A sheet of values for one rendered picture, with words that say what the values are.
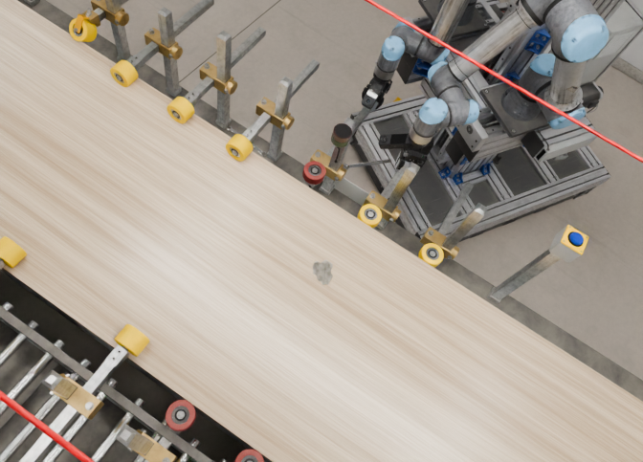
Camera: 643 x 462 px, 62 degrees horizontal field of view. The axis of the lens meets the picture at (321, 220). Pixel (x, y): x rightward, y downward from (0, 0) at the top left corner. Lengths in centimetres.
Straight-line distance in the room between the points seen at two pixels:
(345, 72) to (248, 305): 211
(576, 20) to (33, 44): 179
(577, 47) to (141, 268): 138
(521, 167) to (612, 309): 91
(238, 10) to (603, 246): 265
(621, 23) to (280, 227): 151
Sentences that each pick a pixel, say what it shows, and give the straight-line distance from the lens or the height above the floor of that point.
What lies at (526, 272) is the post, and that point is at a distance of 189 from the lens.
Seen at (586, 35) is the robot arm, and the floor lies 161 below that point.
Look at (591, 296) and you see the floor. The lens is 328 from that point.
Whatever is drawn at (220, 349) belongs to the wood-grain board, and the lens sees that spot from 162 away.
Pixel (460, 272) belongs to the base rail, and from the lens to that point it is 210.
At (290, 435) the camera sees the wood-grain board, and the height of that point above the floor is 90.
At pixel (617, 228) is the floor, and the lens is 359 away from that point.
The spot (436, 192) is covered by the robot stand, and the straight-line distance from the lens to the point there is 284.
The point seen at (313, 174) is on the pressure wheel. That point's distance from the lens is 188.
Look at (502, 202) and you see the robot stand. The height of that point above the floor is 23.
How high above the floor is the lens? 248
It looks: 62 degrees down
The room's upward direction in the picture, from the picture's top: 21 degrees clockwise
